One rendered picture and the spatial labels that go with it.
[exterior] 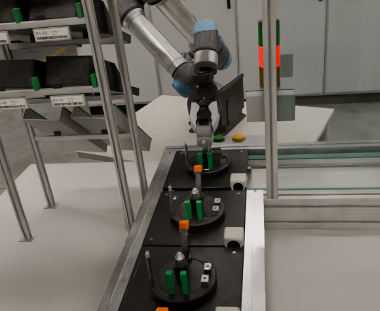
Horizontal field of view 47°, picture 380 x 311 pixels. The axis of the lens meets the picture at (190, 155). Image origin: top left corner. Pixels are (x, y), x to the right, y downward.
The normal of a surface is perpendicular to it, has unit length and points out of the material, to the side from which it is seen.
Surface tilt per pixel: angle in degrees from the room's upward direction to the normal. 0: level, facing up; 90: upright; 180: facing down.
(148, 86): 90
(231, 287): 0
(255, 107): 90
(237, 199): 0
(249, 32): 90
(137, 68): 90
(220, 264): 0
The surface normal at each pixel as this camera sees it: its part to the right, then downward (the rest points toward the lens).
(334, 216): -0.14, 0.46
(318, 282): -0.10, -0.89
